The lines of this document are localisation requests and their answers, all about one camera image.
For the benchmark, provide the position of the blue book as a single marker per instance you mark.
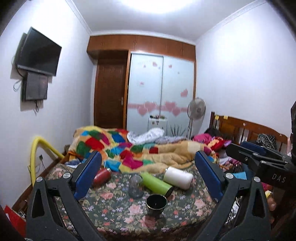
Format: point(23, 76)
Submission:
point(240, 175)

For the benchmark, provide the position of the white small cabinet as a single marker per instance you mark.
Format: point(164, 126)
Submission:
point(158, 125)

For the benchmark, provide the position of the black patterned bag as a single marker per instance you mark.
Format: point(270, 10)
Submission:
point(266, 140)

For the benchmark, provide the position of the brown wooden door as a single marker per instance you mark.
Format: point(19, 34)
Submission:
point(109, 95)

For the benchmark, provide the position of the wall-mounted black television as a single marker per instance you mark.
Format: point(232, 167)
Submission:
point(38, 52)

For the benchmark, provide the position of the red bag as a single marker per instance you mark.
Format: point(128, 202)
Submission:
point(13, 220)

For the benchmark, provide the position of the red bottle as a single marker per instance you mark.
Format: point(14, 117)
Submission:
point(101, 178)

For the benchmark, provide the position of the floral bed sheet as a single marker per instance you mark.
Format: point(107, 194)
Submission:
point(120, 208)

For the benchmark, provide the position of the wooden bed headboard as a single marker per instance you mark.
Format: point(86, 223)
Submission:
point(240, 127)

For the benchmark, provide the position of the white cup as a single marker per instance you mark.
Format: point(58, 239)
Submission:
point(178, 177)

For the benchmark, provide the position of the pink clothes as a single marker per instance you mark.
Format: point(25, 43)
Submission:
point(203, 138)

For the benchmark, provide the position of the standing electric fan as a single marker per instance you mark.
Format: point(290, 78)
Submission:
point(196, 110)

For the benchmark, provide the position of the clear glass cup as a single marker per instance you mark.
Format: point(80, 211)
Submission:
point(136, 187)

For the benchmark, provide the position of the small black wall monitor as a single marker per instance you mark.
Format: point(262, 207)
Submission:
point(35, 87)

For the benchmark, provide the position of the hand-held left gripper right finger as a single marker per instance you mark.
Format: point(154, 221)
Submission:
point(209, 176)

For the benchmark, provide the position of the colourful patchwork blanket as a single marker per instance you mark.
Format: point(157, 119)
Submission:
point(138, 150)

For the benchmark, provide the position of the green bottle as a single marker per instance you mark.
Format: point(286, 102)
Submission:
point(155, 183)

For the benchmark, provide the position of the black cup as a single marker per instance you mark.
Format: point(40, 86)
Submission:
point(156, 204)

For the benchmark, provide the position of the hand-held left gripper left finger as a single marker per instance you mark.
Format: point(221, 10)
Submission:
point(84, 178)

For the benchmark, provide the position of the potted spiky plant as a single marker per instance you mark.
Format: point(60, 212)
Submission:
point(177, 131)

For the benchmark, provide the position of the wardrobe with frosted sliding doors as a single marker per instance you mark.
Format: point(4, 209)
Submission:
point(159, 92)

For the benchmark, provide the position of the striped white cloth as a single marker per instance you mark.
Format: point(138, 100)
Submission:
point(145, 136)

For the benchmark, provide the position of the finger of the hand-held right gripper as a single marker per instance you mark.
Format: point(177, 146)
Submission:
point(245, 157)
point(252, 148)

